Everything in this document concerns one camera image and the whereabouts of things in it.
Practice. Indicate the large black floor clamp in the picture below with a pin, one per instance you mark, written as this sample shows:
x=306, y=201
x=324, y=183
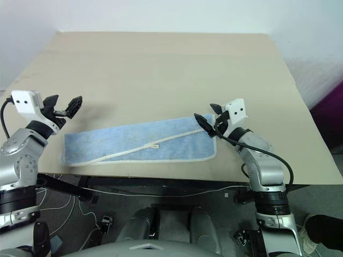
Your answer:
x=249, y=241

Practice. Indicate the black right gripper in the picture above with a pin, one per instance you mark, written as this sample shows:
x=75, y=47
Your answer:
x=222, y=120

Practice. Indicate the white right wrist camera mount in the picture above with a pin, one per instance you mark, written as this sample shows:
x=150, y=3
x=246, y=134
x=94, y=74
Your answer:
x=237, y=109

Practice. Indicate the light blue towel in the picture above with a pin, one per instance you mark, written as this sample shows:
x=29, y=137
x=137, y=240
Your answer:
x=120, y=139

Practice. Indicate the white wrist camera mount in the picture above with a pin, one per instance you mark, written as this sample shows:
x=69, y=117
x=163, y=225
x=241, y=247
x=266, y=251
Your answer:
x=237, y=109
x=25, y=103

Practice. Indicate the white sneaker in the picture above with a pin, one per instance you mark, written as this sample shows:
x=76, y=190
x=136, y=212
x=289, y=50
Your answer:
x=304, y=238

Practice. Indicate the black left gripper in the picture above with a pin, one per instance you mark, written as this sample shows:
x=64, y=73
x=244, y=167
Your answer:
x=57, y=116

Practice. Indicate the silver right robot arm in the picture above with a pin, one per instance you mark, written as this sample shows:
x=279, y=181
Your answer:
x=265, y=174

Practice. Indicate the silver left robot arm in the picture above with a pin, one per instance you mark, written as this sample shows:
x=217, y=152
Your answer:
x=21, y=160

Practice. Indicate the black upright post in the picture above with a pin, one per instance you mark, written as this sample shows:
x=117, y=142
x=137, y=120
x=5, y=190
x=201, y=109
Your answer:
x=41, y=238

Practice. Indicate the dark grey rounded shape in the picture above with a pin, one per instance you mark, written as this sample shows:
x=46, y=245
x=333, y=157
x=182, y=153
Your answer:
x=139, y=222
x=203, y=227

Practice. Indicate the purple object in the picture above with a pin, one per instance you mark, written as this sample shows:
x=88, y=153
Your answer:
x=328, y=117

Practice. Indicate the grey robot torso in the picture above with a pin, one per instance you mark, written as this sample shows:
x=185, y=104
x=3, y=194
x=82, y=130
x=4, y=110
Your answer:
x=134, y=249

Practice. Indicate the black table frame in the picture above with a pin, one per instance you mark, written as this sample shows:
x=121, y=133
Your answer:
x=160, y=187

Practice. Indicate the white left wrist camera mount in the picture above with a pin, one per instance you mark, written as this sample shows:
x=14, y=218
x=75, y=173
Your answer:
x=25, y=103

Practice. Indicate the black trouser leg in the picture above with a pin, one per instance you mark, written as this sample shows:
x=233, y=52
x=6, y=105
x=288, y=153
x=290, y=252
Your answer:
x=327, y=230

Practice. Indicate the small grey-blue floor block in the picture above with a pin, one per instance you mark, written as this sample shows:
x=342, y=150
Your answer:
x=56, y=241

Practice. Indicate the small black floor clamp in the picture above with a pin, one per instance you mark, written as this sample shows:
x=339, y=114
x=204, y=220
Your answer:
x=105, y=223

